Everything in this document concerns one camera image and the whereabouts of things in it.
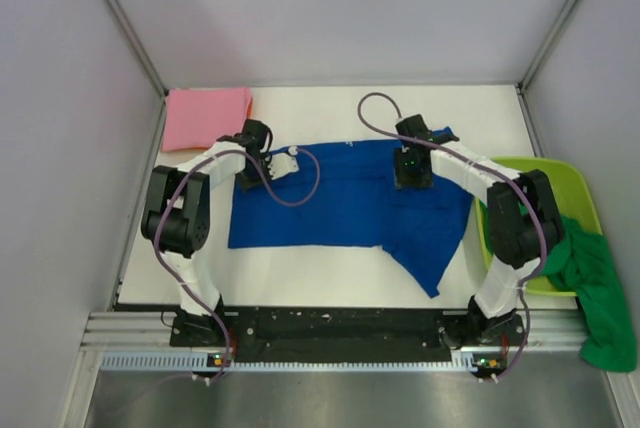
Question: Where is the lime green plastic basket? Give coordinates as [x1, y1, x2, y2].
[474, 156, 602, 298]

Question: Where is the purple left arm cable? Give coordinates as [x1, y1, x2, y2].
[153, 147, 322, 384]

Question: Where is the grey slotted cable duct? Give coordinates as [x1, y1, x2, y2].
[100, 351, 500, 375]

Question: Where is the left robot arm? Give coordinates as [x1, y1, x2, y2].
[141, 119, 273, 345]

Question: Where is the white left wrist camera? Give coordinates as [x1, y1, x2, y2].
[266, 146, 299, 180]

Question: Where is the blue t shirt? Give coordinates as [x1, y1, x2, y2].
[228, 139, 472, 297]

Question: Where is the aluminium front rail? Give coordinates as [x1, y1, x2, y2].
[80, 310, 587, 352]

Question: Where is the green t shirt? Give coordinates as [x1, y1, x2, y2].
[542, 217, 638, 373]

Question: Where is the aluminium enclosure frame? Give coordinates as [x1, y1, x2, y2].
[517, 0, 583, 97]
[103, 0, 167, 98]

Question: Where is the aluminium enclosure frame right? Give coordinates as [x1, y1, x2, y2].
[517, 0, 583, 97]

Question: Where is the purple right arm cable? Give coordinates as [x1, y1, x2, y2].
[357, 92, 546, 383]

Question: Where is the aluminium enclosure frame left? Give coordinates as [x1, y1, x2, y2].
[103, 0, 167, 98]

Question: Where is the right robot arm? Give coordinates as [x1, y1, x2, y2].
[394, 115, 564, 344]

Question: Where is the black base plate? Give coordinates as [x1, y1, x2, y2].
[171, 305, 524, 350]

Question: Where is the pink folded t shirt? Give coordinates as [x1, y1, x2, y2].
[161, 87, 253, 153]

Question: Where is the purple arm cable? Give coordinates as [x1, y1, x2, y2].
[357, 92, 546, 383]
[153, 147, 322, 384]

